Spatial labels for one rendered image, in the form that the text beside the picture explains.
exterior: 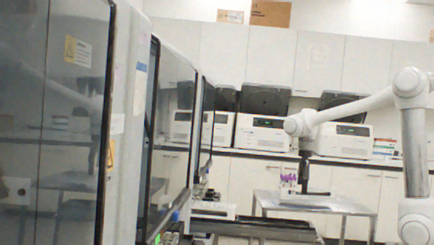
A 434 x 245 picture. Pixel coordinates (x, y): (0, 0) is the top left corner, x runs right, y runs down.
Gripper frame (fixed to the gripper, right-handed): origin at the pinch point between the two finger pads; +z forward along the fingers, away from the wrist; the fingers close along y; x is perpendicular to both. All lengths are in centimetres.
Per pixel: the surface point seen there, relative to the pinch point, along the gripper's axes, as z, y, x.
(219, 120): -27, 199, 41
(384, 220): 60, 180, -133
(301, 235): 12.6, -43.4, 8.7
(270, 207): 9.0, -11.0, 17.9
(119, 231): -14, -136, 65
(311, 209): 9.0, -10.6, -3.6
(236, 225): 11, -41, 36
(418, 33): -145, 239, -178
